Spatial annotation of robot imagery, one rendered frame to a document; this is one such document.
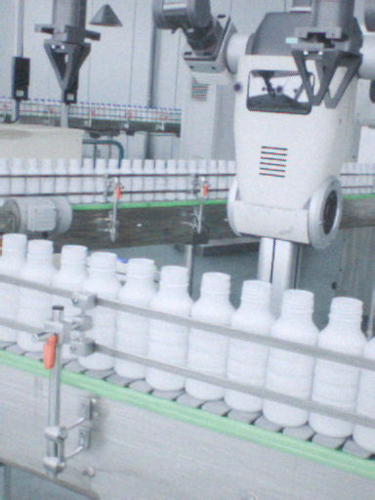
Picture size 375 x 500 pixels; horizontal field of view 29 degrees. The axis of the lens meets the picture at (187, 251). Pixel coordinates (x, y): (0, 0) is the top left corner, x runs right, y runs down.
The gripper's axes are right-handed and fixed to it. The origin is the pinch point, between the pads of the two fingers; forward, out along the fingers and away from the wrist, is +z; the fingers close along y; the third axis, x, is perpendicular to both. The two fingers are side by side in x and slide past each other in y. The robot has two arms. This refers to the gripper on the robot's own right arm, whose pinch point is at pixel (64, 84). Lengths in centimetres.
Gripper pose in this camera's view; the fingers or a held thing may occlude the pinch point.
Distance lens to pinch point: 127.3
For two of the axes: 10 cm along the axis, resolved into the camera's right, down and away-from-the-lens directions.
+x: 8.6, 1.6, -4.8
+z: -0.8, 9.8, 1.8
